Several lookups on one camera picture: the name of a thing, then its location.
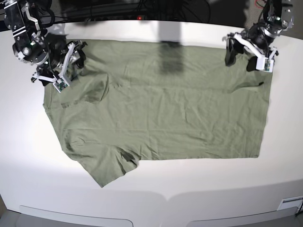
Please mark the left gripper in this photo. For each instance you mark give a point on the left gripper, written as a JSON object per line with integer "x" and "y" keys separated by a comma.
{"x": 257, "y": 36}

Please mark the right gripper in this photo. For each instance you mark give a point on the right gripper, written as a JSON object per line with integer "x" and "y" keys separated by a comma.
{"x": 60, "y": 52}

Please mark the olive green T-shirt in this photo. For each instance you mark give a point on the olive green T-shirt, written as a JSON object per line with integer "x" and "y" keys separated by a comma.
{"x": 137, "y": 101}

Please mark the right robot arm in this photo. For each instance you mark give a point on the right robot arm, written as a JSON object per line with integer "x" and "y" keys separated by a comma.
{"x": 29, "y": 21}

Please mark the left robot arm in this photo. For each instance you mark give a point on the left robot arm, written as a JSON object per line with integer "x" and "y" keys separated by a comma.
{"x": 276, "y": 17}

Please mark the white label sticker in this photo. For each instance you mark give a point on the white label sticker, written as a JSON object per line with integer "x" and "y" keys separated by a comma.
{"x": 291, "y": 203}

